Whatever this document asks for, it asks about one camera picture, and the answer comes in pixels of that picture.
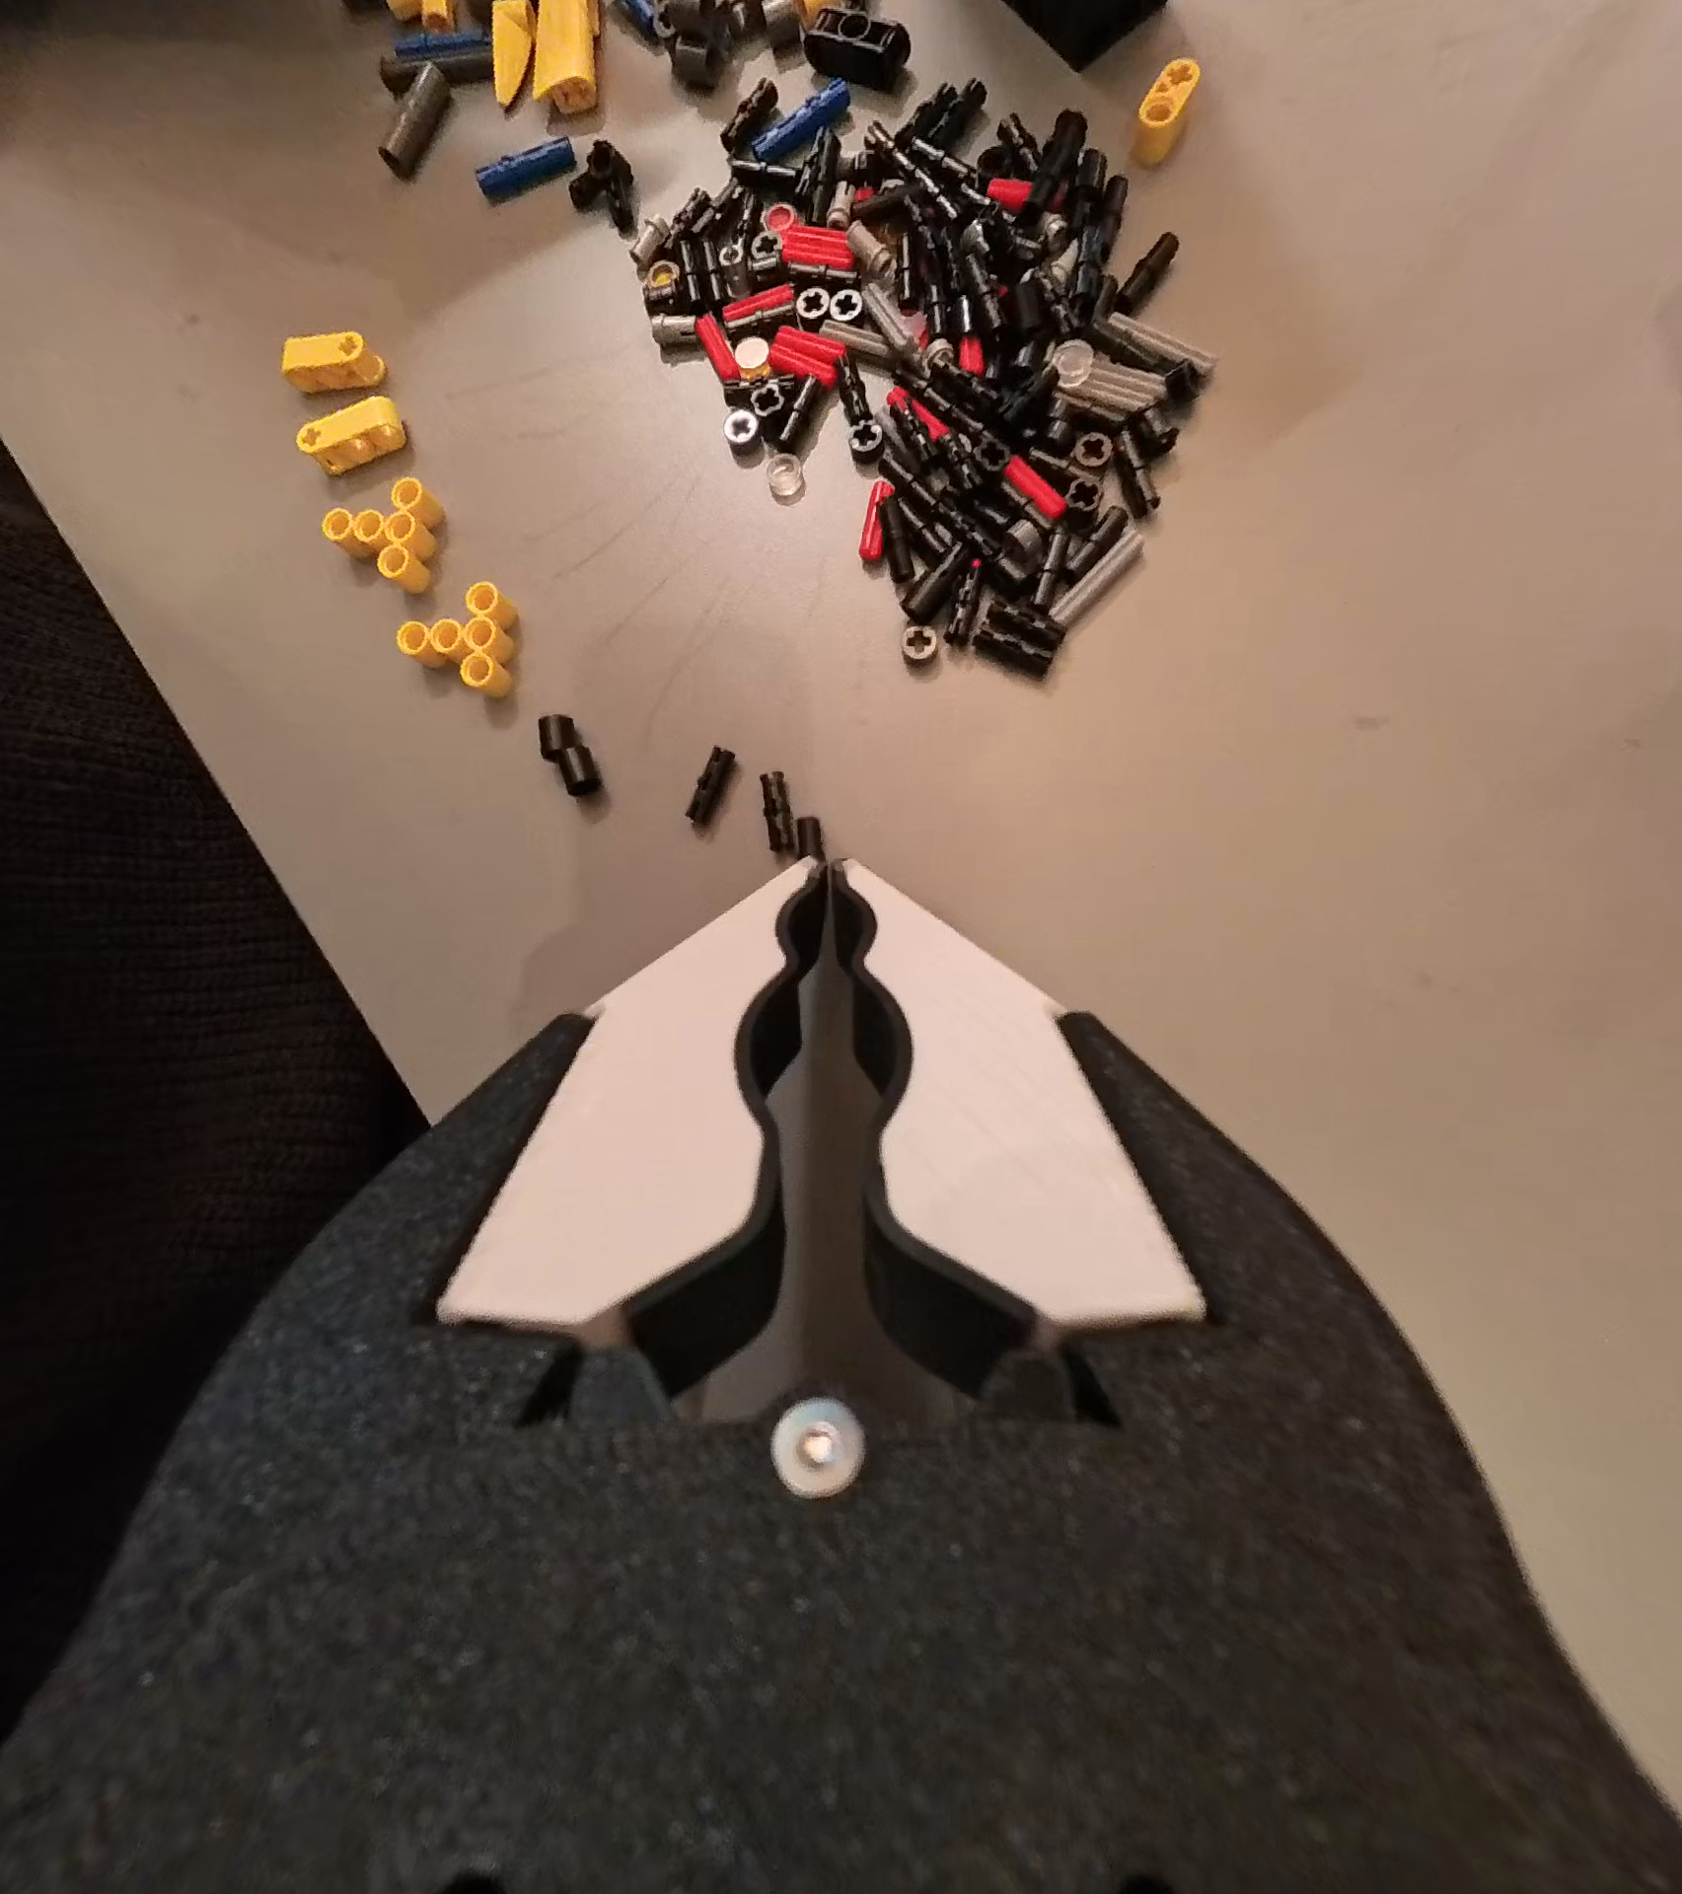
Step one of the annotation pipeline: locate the pile of black red pins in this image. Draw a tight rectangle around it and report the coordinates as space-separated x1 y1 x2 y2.
629 80 1219 682

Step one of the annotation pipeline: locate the pile of yellow black bricks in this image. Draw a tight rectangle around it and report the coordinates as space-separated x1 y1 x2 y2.
337 0 915 234

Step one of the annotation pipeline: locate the black perforated block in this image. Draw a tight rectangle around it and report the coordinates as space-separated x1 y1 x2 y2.
994 0 1168 72

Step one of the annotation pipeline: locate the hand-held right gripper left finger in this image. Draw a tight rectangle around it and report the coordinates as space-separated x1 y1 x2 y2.
434 852 834 1390

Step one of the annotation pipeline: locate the person's dark sweater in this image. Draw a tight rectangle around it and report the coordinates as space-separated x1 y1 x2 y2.
0 354 430 1674

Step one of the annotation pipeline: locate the yellow thin liftarm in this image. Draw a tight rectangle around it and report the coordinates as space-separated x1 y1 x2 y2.
295 394 408 475
280 331 386 396

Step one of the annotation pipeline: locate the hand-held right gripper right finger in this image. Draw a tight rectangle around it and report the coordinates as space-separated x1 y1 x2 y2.
828 854 1211 1396

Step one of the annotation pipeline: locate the yellow two-hole connector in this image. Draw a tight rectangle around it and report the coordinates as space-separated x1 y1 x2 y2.
1133 55 1204 167

